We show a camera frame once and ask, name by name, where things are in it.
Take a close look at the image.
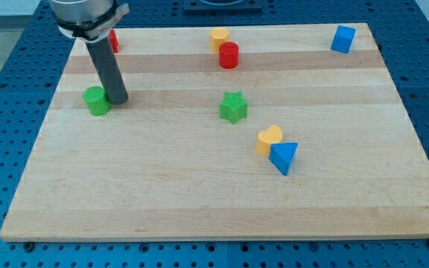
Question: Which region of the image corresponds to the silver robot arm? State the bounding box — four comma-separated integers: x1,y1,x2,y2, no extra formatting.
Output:
49,0,130,42

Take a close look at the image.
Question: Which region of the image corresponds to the green star block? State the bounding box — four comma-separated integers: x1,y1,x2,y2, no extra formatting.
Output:
220,92,248,124

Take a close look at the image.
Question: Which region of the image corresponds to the yellow heart block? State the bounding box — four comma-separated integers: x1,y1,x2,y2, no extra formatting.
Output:
256,125,283,156

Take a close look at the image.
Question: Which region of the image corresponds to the blue triangle block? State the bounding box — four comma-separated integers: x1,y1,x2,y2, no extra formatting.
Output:
269,142,299,176

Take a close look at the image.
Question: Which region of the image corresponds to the wooden board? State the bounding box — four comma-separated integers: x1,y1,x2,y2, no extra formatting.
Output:
0,23,429,242

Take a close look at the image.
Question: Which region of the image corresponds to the red cylinder block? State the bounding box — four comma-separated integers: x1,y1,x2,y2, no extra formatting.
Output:
219,42,239,69

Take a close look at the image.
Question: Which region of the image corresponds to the yellow hexagon block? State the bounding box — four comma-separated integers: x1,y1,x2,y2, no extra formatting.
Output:
209,27,230,53

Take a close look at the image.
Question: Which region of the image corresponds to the green cylinder block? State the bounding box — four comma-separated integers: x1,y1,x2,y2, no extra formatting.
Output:
83,86,110,116

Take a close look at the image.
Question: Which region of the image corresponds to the red block behind rod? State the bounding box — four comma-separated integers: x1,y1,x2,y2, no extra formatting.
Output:
108,29,119,54

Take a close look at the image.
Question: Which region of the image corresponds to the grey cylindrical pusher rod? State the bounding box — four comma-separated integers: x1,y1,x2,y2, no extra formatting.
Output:
86,37,128,105

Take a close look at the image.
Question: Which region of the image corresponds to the blue cube block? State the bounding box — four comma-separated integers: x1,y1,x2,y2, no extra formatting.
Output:
331,25,357,54

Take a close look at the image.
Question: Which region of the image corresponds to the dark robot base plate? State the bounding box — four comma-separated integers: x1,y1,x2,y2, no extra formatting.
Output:
182,0,263,13

